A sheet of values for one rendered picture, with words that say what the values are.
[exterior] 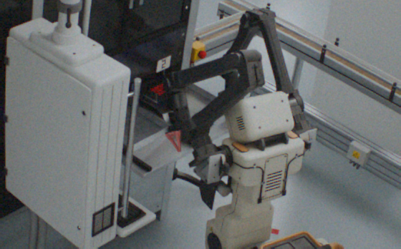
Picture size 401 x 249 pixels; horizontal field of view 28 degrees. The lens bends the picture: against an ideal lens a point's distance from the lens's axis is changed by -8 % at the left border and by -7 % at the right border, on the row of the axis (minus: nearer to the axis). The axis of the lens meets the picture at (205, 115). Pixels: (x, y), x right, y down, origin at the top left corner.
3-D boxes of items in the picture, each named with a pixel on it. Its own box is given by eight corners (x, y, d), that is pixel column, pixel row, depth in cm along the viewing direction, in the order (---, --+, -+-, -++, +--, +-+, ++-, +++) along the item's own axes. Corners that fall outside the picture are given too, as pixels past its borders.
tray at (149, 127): (74, 116, 364) (75, 110, 362) (115, 97, 382) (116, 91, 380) (127, 154, 348) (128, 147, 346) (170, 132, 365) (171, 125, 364)
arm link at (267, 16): (253, 6, 322) (276, 2, 326) (240, 12, 335) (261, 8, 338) (284, 119, 323) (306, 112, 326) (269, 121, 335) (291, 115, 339)
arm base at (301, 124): (296, 135, 317) (319, 129, 323) (288, 115, 318) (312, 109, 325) (284, 142, 324) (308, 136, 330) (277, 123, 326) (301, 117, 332)
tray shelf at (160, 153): (66, 124, 362) (66, 121, 361) (172, 74, 410) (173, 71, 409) (143, 179, 338) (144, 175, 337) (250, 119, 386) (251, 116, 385)
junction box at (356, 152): (345, 157, 444) (349, 143, 440) (350, 153, 448) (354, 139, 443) (362, 167, 439) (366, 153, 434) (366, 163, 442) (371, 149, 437)
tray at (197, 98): (142, 101, 383) (142, 94, 381) (180, 82, 401) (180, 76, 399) (199, 135, 367) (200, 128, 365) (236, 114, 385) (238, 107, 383)
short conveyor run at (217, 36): (172, 76, 412) (176, 47, 404) (150, 63, 420) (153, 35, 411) (258, 38, 459) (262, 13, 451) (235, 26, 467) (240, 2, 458)
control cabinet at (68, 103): (2, 191, 325) (3, 20, 283) (36, 174, 339) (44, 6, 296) (84, 258, 301) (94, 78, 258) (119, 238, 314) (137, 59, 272)
